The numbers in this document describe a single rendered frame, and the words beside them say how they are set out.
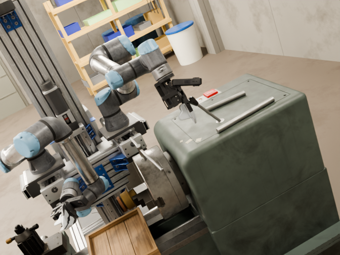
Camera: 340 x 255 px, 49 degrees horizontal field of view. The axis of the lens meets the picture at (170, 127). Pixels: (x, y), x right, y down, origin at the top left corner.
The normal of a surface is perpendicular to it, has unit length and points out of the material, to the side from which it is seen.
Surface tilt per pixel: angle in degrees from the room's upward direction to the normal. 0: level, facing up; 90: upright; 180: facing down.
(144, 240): 0
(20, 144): 88
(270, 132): 90
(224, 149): 90
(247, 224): 90
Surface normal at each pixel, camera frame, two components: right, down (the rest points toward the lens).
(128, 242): -0.37, -0.84
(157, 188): 0.12, -0.07
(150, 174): -0.07, -0.40
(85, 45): 0.40, 0.25
